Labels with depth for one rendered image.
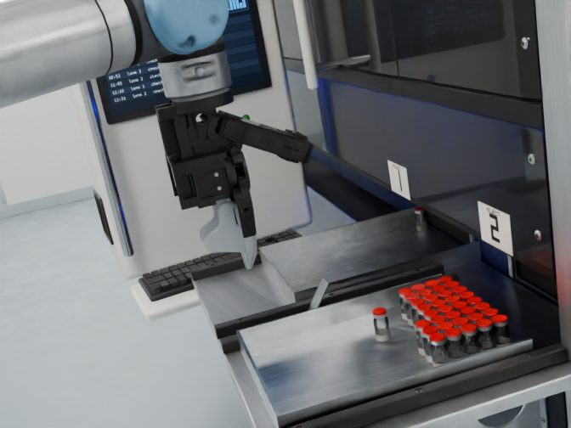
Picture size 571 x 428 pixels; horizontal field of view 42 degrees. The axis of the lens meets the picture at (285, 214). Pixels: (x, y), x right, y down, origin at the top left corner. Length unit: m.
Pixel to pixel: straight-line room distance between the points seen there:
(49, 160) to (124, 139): 4.67
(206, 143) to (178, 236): 0.97
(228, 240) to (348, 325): 0.36
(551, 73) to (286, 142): 0.30
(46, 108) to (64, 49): 5.73
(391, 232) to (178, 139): 0.78
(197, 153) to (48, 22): 0.30
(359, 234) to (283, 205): 0.38
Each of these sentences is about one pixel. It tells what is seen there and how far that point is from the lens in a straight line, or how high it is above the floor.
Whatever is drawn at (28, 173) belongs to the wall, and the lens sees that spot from 6.40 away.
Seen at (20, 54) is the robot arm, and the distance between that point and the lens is 0.57.
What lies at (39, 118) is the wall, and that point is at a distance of 6.32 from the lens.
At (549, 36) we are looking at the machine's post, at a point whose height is 1.29.
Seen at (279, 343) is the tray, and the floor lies 0.88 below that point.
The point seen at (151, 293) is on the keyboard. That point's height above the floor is 0.82.
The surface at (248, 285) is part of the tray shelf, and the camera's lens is 1.38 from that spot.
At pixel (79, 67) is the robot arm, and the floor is 1.36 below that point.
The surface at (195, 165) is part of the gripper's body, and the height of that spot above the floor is 1.23.
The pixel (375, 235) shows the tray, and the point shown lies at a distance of 1.51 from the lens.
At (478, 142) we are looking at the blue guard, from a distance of 1.06.
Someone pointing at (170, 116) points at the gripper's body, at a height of 1.28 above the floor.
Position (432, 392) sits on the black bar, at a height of 0.90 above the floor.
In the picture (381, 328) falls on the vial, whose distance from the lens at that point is 1.08.
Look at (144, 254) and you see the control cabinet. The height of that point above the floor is 0.86.
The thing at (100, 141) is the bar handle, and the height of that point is 1.15.
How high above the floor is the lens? 1.39
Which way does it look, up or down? 17 degrees down
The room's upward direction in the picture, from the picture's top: 11 degrees counter-clockwise
